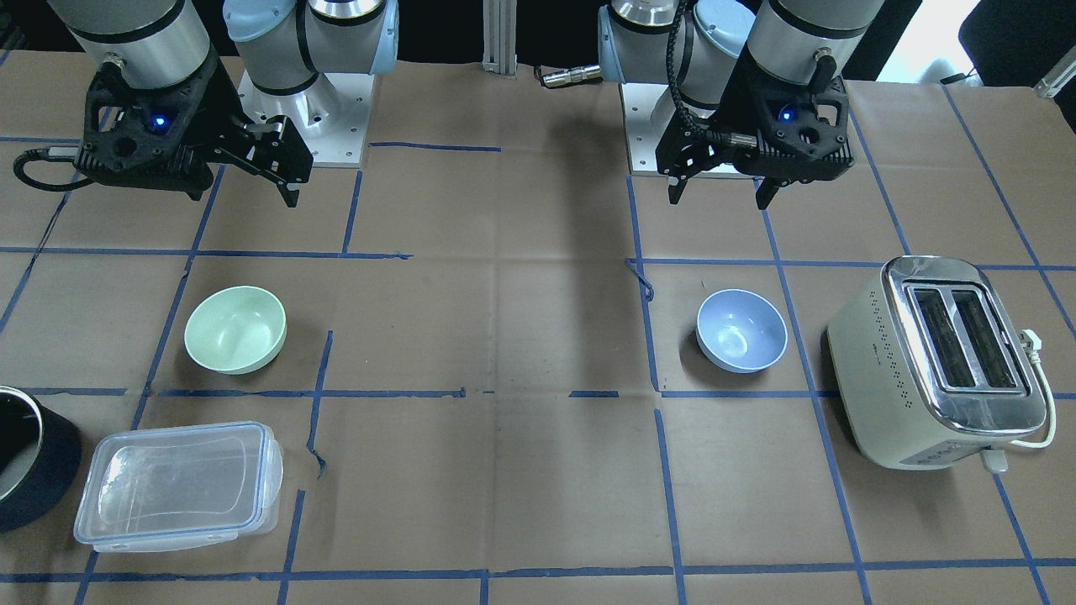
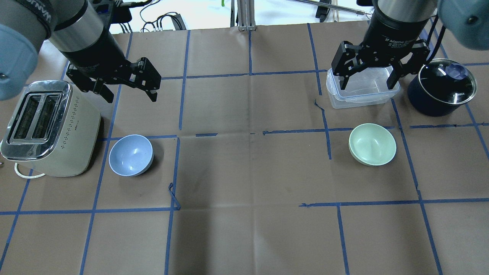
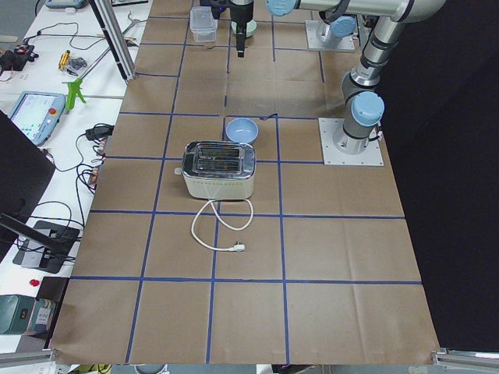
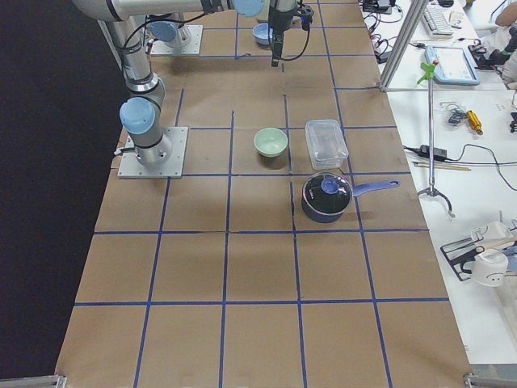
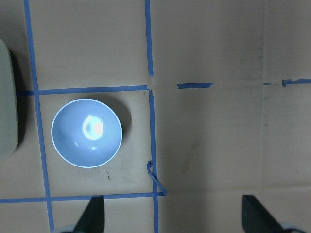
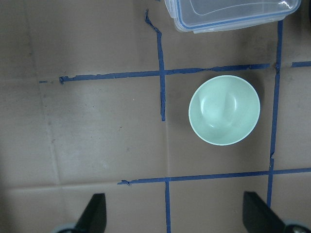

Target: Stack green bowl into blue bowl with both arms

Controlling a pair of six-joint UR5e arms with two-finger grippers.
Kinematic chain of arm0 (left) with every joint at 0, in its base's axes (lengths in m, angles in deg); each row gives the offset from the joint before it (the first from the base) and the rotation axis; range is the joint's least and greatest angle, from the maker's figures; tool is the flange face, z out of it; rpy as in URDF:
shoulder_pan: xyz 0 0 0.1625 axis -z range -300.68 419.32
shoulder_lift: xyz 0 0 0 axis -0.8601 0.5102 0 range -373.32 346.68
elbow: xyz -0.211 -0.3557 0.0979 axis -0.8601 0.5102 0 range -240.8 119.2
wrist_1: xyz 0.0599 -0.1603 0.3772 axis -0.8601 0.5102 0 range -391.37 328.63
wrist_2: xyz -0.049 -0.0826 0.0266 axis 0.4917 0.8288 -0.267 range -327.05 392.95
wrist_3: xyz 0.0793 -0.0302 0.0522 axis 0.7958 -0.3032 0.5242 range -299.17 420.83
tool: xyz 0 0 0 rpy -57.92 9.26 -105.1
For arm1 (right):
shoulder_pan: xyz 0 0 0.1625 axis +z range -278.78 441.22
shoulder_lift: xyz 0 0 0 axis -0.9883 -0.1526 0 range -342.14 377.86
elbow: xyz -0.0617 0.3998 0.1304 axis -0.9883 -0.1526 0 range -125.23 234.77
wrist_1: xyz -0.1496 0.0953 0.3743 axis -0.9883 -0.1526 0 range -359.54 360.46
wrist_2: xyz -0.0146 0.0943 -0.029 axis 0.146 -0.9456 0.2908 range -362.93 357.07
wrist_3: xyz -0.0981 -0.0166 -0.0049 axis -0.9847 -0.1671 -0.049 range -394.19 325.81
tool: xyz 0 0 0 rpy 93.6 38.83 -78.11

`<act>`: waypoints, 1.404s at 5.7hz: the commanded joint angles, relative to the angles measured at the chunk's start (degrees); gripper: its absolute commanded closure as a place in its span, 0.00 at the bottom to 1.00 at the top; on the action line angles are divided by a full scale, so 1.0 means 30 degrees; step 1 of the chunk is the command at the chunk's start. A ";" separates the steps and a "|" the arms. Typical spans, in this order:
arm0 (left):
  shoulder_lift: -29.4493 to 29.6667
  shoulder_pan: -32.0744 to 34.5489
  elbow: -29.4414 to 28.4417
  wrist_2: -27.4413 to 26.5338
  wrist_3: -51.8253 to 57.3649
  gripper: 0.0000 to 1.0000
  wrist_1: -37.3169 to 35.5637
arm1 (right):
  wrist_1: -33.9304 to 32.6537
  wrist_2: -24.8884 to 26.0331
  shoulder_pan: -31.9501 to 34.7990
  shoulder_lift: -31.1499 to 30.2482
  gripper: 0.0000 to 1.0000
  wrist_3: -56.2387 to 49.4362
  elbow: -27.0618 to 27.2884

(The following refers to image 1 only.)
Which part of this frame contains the clear plastic food container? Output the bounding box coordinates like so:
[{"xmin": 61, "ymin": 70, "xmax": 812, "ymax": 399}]
[{"xmin": 73, "ymin": 421, "xmax": 283, "ymax": 554}]

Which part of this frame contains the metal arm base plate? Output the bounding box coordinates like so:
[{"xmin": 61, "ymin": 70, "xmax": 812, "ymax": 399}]
[
  {"xmin": 238, "ymin": 72, "xmax": 377, "ymax": 169},
  {"xmin": 619, "ymin": 83, "xmax": 675, "ymax": 175}
]

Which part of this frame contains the cream chrome toaster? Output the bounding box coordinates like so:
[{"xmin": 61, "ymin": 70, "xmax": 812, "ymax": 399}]
[{"xmin": 825, "ymin": 255, "xmax": 1056, "ymax": 474}]

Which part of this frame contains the blue bowl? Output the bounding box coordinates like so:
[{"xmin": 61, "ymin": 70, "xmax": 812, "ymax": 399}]
[{"xmin": 695, "ymin": 290, "xmax": 790, "ymax": 374}]

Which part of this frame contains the white toaster power cable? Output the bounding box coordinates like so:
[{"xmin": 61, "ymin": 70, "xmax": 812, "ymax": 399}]
[{"xmin": 979, "ymin": 329, "xmax": 1057, "ymax": 473}]

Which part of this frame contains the green bowl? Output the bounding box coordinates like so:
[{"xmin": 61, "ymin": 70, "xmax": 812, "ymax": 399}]
[{"xmin": 183, "ymin": 286, "xmax": 287, "ymax": 376}]

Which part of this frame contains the dark blue pot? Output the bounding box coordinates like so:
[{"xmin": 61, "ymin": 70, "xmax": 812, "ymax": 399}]
[{"xmin": 1, "ymin": 386, "xmax": 83, "ymax": 534}]

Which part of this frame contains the black gripper body image-right front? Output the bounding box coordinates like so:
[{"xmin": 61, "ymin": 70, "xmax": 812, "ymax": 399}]
[{"xmin": 656, "ymin": 55, "xmax": 856, "ymax": 183}]

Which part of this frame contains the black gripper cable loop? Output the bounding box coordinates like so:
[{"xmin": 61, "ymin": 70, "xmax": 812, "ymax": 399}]
[{"xmin": 13, "ymin": 146, "xmax": 93, "ymax": 193}]

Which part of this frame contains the aluminium frame post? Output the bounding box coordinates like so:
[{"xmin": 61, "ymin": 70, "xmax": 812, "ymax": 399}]
[{"xmin": 482, "ymin": 0, "xmax": 518, "ymax": 79}]

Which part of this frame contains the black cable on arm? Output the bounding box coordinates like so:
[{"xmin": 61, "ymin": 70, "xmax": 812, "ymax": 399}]
[{"xmin": 664, "ymin": 0, "xmax": 762, "ymax": 147}]

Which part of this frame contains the silver cable connector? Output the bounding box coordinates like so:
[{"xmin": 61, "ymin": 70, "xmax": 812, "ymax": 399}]
[{"xmin": 534, "ymin": 65, "xmax": 601, "ymax": 89}]

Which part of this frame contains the black gripper body image-left front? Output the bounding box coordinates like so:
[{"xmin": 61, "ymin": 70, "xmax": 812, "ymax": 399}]
[{"xmin": 74, "ymin": 57, "xmax": 253, "ymax": 200}]

